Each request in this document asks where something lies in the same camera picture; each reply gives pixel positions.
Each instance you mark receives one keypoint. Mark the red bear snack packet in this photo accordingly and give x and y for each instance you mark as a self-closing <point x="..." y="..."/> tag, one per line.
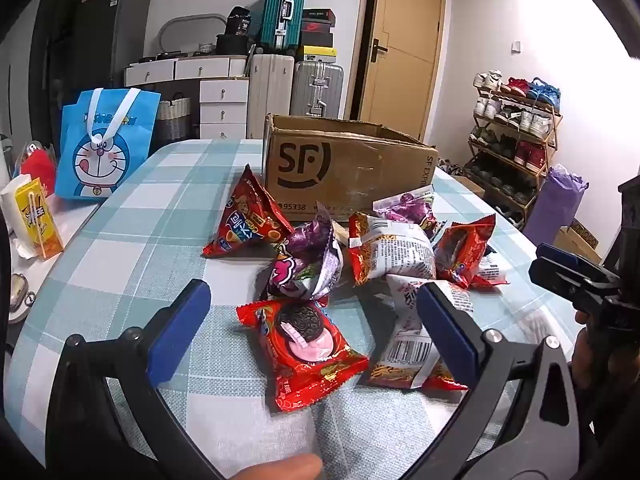
<point x="240" y="220"/>

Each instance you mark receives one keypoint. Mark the black red shoe box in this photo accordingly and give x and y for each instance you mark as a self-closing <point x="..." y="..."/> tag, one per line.
<point x="317" y="26"/>

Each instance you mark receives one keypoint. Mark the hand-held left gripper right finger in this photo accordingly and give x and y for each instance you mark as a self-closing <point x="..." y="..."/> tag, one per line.
<point x="445" y="330"/>

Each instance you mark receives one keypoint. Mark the oval mirror frame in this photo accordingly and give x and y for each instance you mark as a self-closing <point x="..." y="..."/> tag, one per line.
<point x="192" y="22"/>

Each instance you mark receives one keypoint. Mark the yellow black shoe box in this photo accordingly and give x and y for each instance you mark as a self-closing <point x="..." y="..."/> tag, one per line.
<point x="316" y="54"/>

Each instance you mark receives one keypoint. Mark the plain black shoe box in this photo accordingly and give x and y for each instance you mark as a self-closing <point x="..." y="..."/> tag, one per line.
<point x="316" y="40"/>

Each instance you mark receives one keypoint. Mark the white suitcase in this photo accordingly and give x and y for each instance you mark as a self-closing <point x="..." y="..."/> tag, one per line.
<point x="270" y="95"/>

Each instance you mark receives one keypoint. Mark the wooden door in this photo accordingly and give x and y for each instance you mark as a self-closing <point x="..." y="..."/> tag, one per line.
<point x="400" y="60"/>

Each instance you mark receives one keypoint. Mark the dark refrigerator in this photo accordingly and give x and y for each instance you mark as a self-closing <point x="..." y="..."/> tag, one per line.
<point x="112" y="40"/>

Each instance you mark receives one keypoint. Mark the white red snack packet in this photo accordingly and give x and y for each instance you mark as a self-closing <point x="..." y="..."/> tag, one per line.
<point x="395" y="250"/>
<point x="405" y="345"/>

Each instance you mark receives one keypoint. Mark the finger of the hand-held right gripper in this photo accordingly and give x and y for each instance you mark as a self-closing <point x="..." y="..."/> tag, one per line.
<point x="555" y="251"/>
<point x="550" y="272"/>

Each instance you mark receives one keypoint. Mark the wooden shoe rack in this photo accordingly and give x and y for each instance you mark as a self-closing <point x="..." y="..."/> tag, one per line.
<point x="554" y="135"/>

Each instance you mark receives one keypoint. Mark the patterned cardboard box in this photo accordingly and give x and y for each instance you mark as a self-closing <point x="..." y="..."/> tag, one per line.
<point x="575" y="242"/>

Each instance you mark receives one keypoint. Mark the yellow drink carton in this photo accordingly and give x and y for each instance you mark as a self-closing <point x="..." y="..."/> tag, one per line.
<point x="37" y="220"/>

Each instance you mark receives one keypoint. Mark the red cookie packet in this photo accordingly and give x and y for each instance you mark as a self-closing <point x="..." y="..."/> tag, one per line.
<point x="300" y="355"/>
<point x="460" y="250"/>

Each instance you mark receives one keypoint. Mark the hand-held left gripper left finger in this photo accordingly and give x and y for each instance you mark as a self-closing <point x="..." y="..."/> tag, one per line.
<point x="180" y="330"/>

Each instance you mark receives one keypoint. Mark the black bag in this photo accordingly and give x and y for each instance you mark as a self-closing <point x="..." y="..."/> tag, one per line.
<point x="235" y="35"/>

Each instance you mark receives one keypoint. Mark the silver suitcase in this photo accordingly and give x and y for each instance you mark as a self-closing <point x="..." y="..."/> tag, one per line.
<point x="315" y="87"/>

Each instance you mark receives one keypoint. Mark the white drawer cabinet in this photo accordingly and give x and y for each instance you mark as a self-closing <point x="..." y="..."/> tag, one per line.
<point x="224" y="110"/>

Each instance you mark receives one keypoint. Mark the person's right hand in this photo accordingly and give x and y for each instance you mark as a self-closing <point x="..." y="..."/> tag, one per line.
<point x="582" y="355"/>

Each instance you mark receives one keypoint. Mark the small cardboard box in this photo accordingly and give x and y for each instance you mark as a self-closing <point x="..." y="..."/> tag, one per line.
<point x="470" y="187"/>

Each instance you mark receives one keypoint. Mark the white dressing desk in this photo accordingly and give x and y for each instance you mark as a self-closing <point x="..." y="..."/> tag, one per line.
<point x="175" y="69"/>

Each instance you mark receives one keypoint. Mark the purple snack packet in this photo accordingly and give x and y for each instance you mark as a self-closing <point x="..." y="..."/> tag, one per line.
<point x="305" y="265"/>
<point x="405" y="206"/>

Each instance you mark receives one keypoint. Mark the woven laundry basket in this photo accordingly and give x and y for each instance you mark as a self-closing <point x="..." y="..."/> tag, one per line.
<point x="174" y="117"/>

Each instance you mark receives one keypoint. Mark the group of assorted sneakers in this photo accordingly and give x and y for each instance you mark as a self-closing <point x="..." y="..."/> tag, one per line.
<point x="520" y="120"/>

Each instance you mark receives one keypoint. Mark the blue cartoon tote bag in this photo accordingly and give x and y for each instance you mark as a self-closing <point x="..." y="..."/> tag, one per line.
<point x="105" y="150"/>

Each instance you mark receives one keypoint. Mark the person's left hand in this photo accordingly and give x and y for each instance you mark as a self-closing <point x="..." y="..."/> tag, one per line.
<point x="280" y="470"/>

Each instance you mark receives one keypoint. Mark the brown cardboard box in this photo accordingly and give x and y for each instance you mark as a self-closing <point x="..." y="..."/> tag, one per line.
<point x="350" y="170"/>

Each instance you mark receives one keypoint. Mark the red plush toy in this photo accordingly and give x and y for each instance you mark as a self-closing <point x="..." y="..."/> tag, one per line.
<point x="40" y="167"/>

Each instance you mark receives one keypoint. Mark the purple bag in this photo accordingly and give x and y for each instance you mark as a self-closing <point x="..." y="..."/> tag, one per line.
<point x="555" y="205"/>

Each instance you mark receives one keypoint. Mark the teal suitcase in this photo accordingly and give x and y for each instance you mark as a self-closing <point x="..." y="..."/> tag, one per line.
<point x="280" y="15"/>

